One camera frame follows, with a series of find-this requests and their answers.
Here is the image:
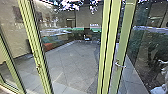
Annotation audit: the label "silver door lever handle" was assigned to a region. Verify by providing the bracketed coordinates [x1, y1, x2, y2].
[114, 59, 128, 70]

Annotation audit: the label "green framed glass door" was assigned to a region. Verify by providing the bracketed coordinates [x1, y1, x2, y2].
[31, 0, 123, 94]
[0, 26, 27, 94]
[109, 0, 168, 94]
[0, 0, 55, 94]

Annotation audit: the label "dark outdoor chair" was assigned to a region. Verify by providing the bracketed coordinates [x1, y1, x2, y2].
[82, 28, 94, 43]

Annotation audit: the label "green outdoor table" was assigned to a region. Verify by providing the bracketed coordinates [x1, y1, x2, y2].
[66, 27, 103, 34]

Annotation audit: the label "orange outdoor planter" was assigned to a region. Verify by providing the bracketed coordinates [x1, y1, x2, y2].
[43, 42, 55, 52]

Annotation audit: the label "green garden shrubs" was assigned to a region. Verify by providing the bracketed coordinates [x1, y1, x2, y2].
[128, 28, 168, 84]

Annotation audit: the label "brown outdoor wall picture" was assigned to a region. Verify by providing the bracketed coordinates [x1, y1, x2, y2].
[12, 5, 24, 24]

